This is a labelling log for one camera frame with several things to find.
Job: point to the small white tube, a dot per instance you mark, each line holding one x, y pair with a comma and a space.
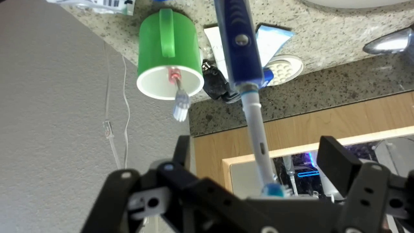
214, 47

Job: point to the blue white floss case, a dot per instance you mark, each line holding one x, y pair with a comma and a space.
159, 1

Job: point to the blue white electric toothbrush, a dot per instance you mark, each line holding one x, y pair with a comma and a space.
239, 43

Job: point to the chrome faucet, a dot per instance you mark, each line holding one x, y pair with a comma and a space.
388, 42

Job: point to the pink white manual toothbrush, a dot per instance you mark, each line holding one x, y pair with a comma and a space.
181, 105

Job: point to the wood framed mirror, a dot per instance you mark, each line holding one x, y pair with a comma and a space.
301, 124

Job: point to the long white toothpaste box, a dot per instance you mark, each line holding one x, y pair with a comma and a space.
103, 5

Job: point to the white round dish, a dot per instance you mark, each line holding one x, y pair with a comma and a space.
285, 69

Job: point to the green mug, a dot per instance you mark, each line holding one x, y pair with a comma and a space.
188, 47

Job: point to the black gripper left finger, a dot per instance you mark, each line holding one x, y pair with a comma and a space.
111, 202

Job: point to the white sink basin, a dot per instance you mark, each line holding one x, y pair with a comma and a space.
353, 3

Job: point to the small blue container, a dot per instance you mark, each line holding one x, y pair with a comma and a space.
267, 76

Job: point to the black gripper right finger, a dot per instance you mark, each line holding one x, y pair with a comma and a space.
375, 202

